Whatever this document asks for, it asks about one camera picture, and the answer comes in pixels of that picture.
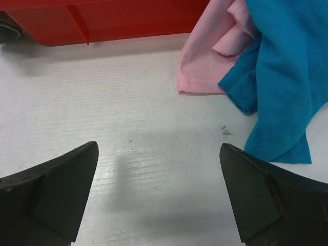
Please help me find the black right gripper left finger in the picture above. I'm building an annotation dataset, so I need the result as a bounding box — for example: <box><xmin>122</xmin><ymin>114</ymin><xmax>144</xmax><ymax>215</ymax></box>
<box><xmin>1</xmin><ymin>141</ymin><xmax>99</xmax><ymax>245</ymax></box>

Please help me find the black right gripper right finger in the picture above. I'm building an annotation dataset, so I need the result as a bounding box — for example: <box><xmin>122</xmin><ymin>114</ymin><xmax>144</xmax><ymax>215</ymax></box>
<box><xmin>220</xmin><ymin>143</ymin><xmax>327</xmax><ymax>245</ymax></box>

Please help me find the pink t shirt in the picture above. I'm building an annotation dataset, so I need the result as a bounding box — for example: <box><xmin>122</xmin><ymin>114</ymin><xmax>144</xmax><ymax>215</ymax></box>
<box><xmin>177</xmin><ymin>0</ymin><xmax>258</xmax><ymax>95</ymax></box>

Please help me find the red plastic bin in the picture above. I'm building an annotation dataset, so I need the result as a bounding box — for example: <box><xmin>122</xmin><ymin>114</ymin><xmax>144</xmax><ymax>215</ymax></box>
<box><xmin>1</xmin><ymin>1</ymin><xmax>209</xmax><ymax>46</ymax></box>

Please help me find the bright turquoise t shirt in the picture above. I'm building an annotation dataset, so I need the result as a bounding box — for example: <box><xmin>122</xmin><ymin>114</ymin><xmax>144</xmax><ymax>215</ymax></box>
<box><xmin>219</xmin><ymin>1</ymin><xmax>327</xmax><ymax>163</ymax></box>

